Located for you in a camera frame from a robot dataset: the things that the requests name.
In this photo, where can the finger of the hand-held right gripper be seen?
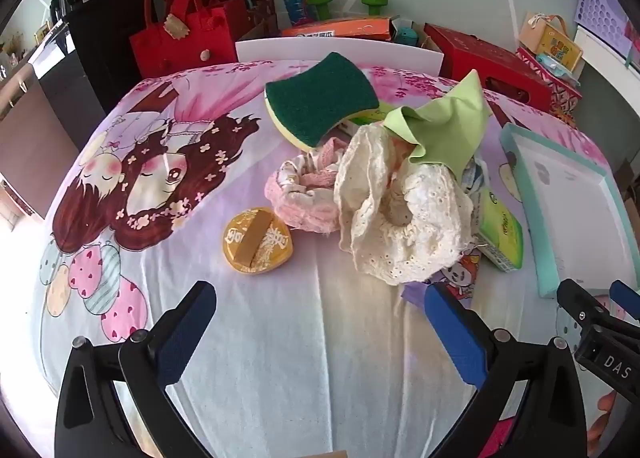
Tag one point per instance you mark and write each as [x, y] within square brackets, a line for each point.
[580, 303]
[627, 300]

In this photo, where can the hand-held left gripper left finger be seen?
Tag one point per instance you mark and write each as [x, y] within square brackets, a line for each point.
[187, 333]

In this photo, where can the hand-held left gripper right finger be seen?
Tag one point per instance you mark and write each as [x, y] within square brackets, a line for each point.
[455, 333]

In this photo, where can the purple baby wipes packet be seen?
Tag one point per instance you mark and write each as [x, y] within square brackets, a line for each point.
[460, 278]

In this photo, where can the white tray with teal rim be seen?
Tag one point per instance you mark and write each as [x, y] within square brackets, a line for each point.
[565, 198]

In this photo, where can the green tissue pack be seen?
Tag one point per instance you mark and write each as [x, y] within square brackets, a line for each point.
[500, 233]

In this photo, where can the yellow round powder puff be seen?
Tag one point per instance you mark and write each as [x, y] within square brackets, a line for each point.
[240, 238]

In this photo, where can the cream lace scrunchie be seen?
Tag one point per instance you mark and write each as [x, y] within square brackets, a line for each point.
[430, 218]

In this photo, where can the light blue face mask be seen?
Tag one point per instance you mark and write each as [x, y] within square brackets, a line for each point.
[475, 178]

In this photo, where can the pink fabric headband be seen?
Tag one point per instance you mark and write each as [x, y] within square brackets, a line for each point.
[300, 203]

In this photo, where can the light green cloth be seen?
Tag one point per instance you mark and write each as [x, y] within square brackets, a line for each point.
[450, 128]

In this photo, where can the pink white crochet cloth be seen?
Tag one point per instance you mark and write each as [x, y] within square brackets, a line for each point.
[330, 156]

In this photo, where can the green and yellow sponge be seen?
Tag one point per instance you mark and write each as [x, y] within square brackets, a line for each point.
[320, 98]

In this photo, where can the person's right hand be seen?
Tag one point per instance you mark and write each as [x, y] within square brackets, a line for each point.
[607, 400]

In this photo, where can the cartoon printed bed sheet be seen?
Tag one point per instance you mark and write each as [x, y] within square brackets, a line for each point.
[300, 338]

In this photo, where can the red gold paper ornament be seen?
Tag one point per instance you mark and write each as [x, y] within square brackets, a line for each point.
[562, 116]

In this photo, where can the red patterned tin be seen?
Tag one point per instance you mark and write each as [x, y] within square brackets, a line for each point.
[560, 88]

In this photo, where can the white counter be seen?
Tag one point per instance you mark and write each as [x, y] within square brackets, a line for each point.
[610, 78]

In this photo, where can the blue wipes pack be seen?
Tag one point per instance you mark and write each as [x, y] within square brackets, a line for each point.
[557, 66]

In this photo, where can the red cardboard box with slot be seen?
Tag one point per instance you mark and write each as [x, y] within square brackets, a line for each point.
[475, 58]

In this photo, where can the dark brown cabinet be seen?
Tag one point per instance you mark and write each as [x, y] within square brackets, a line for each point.
[35, 113]

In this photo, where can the black cabinet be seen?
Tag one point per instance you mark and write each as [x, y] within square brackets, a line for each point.
[100, 63]

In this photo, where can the purple perforated board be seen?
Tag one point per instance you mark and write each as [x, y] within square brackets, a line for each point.
[600, 3]

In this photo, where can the red felt handbag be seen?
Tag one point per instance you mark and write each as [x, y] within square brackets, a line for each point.
[185, 33]

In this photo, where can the small teal container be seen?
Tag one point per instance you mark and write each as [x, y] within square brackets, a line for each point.
[407, 33]

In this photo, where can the orange cardboard box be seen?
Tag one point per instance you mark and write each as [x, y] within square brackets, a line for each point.
[300, 49]

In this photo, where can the dark red open box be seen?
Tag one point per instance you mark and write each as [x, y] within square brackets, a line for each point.
[255, 18]

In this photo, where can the long orange box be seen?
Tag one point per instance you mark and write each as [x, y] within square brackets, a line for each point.
[350, 28]

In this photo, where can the green dumbbell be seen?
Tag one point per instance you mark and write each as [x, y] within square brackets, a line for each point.
[375, 2]
[320, 6]

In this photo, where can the clear water bottle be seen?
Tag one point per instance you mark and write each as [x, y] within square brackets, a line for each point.
[295, 3]

